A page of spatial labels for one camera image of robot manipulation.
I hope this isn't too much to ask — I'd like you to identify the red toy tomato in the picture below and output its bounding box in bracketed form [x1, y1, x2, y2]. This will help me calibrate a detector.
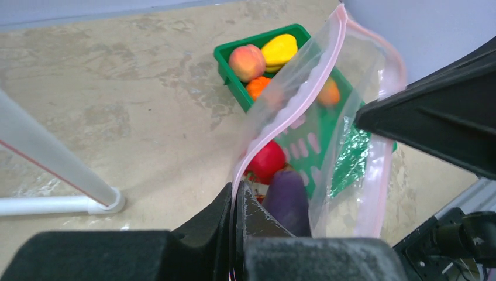
[244, 140, 287, 185]

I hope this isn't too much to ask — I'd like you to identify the clear pink zip top bag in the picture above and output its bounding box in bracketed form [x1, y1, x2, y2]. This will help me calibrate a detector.
[232, 4, 407, 238]

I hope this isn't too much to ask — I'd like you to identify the orange green toy mango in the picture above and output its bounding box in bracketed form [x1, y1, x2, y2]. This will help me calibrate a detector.
[317, 78, 341, 107]

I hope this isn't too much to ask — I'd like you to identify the orange toy pumpkin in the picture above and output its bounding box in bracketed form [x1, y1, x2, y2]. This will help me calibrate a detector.
[245, 76, 271, 101]

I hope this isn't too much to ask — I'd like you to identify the yellow toy bell pepper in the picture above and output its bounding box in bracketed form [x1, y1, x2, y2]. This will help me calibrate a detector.
[261, 33, 298, 73]

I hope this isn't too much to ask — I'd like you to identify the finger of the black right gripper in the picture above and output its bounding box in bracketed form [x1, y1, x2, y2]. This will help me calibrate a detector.
[355, 39, 495, 179]

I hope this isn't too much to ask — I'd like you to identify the toy peach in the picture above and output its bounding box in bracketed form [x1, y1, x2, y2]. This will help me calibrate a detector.
[228, 44, 266, 83]

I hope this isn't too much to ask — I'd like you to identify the green plastic tray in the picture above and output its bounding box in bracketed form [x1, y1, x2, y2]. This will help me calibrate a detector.
[213, 23, 398, 198]

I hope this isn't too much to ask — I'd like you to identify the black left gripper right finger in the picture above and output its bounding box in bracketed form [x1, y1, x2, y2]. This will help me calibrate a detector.
[230, 182, 407, 280]

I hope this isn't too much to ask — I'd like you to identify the white pvc pipe frame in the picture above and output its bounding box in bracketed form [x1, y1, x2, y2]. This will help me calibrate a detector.
[1, 91, 126, 216]

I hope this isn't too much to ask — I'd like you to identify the purple toy eggplant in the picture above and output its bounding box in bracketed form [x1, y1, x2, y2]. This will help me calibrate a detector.
[262, 170, 311, 237]

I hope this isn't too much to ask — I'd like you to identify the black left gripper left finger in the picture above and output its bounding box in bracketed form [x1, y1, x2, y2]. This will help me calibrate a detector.
[1, 184, 232, 280]

